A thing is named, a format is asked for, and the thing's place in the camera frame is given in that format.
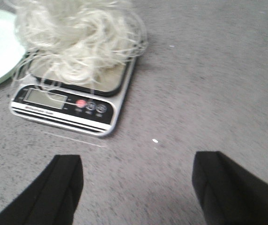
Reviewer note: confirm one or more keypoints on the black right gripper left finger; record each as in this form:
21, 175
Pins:
52, 198

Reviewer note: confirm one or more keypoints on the black silver kitchen scale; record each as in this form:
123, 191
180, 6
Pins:
91, 108

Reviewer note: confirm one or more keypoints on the white vermicelli noodle bundle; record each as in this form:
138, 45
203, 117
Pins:
77, 40

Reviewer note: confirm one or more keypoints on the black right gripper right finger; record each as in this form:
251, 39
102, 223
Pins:
228, 194

